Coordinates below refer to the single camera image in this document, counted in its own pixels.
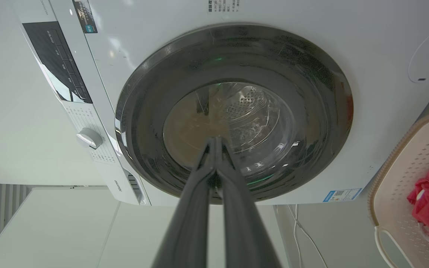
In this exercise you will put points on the beige perforated laundry basket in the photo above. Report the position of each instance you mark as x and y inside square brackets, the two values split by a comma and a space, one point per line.
[408, 193]

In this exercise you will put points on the white front-load washing machine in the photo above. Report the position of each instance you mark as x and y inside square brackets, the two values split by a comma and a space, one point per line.
[237, 100]

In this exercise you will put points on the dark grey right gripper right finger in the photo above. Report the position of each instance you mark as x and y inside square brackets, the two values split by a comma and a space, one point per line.
[244, 230]

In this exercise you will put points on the silver washing machine control knob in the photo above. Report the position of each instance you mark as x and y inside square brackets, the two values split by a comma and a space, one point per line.
[89, 138]

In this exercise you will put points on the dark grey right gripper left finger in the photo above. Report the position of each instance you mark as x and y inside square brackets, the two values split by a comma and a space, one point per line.
[184, 227]

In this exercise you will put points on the dark round washing machine door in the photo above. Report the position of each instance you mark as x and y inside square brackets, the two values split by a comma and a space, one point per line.
[274, 111]

